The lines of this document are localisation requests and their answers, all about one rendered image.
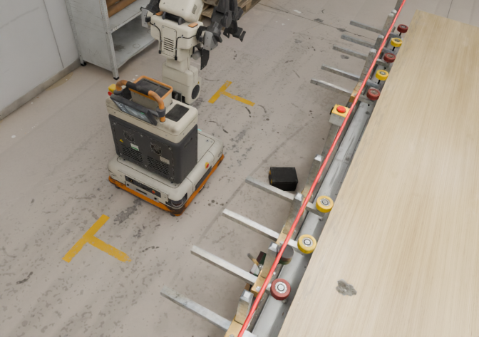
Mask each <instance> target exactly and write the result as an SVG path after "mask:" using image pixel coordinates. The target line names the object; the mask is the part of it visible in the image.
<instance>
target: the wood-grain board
mask: <svg viewBox="0 0 479 337"><path fill-rule="evenodd" d="M340 279H344V280H345V281H346V282H347V283H348V284H352V285H353V286H354V288H355V290H356V291H357V294H356V295H353V296H349V295H345V296H344V295H342V294H340V293H339V292H338V291H337V290H336V289H335V288H336V287H337V286H338V283H337V281H338V280H340ZM277 337H479V27H477V26H472V25H469V24H465V23H462V22H459V21H455V20H452V19H447V18H445V17H442V16H438V15H435V14H430V13H428V12H424V11H420V10H418V9H416V12H415V14H414V15H413V18H412V20H411V23H410V26H409V27H408V30H407V32H406V35H405V37H404V39H403V42H402V44H401V47H400V49H399V51H398V54H397V56H396V59H395V61H394V62H393V65H392V68H391V70H390V73H389V75H388V78H387V79H386V82H385V84H384V86H383V89H382V91H381V94H380V96H379V98H378V101H377V103H376V106H375V108H374V111H373V112H372V115H371V117H370V120H369V122H368V125H367V126H366V129H365V131H364V134H363V136H362V139H361V141H360V143H359V146H358V148H357V150H356V153H355V155H354V158H353V160H352V162H351V164H350V167H349V169H348V172H347V173H346V176H345V178H344V181H343V183H342V186H341V188H340V190H339V193H338V195H337V197H336V200H335V202H334V205H333V207H332V209H331V211H330V214H329V217H328V219H327V221H326V224H325V225H324V228H323V230H322V233H321V236H320V238H319V241H318V242H317V244H316V247H315V249H314V252H313V254H312V256H311V259H310V261H309V264H308V266H307V269H306V271H305V272H304V275H303V278H302V280H301V283H300V285H299V288H298V289H297V292H296V294H295V296H294V299H293V302H292V304H291V306H290V308H289V311H288V313H287V316H286V318H285V320H284V323H283V325H282V327H281V330H280V332H279V335H278V336H277Z"/></svg>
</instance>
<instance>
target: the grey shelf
mask: <svg viewBox="0 0 479 337"><path fill-rule="evenodd" d="M65 1H66V6H67V9H68V15H69V18H70V21H71V26H72V29H73V35H74V38H75V41H76V45H77V49H78V54H79V57H80V60H81V65H82V66H86V63H85V62H83V60H85V61H87V62H89V63H92V64H94V65H97V66H100V67H101V68H104V69H106V70H109V71H112V70H113V71H112V72H113V79H115V80H118V79H119V75H118V68H120V67H121V66H122V65H123V64H124V63H125V62H126V61H127V60H128V59H130V58H131V57H133V56H134V55H136V54H138V53H140V52H141V51H142V50H143V49H144V48H146V47H147V46H149V45H150V44H151V43H152V42H154V41H155V40H157V39H155V38H153V37H152V36H151V27H150V28H146V27H144V26H142V11H141V10H140V7H143V8H146V6H147V5H148V4H149V3H150V0H136V1H134V2H133V3H131V4H130V5H128V6H127V7H125V8H124V9H122V10H120V11H119V12H118V13H116V14H114V15H113V16H111V17H110V18H108V10H107V6H106V1H105V0H65ZM99 1H100V2H99ZM104 2H105V3H104ZM101 4H102V5H101ZM101 12H102V13H101ZM102 17H103V18H102Z"/></svg>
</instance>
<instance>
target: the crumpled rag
mask: <svg viewBox="0 0 479 337"><path fill-rule="evenodd" d="M337 283H338V286H337V287H336V288H335V289H336V290H337V291H338V292H339V293H340V294H342V295H344V296H345V295H349V296H353V295H356V294H357V291H356V290H355V288H354V286H353V285H352V284H348V283H347V282H346V281H345V280H344V279H340V280H338V281H337Z"/></svg>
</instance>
